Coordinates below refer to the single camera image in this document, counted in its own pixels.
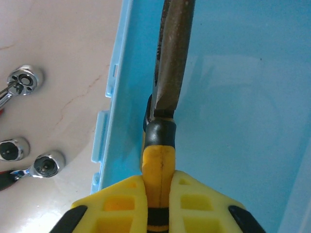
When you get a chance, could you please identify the blue plastic tool box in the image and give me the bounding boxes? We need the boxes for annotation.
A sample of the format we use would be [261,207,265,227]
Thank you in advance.
[91,0,311,233]

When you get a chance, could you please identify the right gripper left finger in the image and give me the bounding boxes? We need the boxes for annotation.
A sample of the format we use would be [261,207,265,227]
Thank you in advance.
[50,176,149,233]

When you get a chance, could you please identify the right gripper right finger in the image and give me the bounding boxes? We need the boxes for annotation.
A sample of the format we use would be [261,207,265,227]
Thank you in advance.
[169,169,265,233]

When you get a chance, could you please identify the yellow black pliers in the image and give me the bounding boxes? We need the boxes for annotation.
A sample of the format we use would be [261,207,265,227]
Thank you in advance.
[140,0,196,233]

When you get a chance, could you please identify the ratchet wrench green red handle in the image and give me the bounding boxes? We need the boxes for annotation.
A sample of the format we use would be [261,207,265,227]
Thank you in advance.
[0,137,31,162]

